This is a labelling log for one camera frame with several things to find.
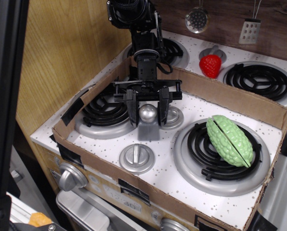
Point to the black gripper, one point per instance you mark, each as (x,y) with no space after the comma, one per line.
(147,88)

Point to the grey pepper shaker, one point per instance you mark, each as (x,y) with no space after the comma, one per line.
(148,127)

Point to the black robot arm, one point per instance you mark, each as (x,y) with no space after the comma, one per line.
(144,23)

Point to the upper silver stovetop knob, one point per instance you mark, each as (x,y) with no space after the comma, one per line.
(175,119)

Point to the silver stovetop knob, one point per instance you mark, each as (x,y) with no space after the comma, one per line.
(137,158)
(215,51)
(175,119)

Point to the front left black burner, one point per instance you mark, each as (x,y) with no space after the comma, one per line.
(104,111)

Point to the back left black burner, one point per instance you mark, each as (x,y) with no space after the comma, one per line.
(173,51)

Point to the lower silver stovetop knob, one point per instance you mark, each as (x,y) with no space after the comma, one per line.
(137,158)

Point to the red toy strawberry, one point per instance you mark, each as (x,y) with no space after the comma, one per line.
(210,65)

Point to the back silver stovetop knob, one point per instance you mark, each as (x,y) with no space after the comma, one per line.
(215,51)

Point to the hanging silver strainer ladle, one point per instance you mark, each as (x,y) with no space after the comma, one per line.
(197,19)

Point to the brown cardboard barrier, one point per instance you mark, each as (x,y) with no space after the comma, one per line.
(189,183)

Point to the green bitter melon toy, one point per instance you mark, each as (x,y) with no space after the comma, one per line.
(230,141)

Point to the silver front panel knob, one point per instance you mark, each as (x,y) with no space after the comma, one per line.
(71,177)

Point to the hanging silver spatula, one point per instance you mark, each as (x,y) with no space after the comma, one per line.
(251,27)

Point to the back right black burner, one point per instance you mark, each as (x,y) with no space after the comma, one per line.
(262,79)

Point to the silver oven door handle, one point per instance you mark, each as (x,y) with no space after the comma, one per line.
(94,214)

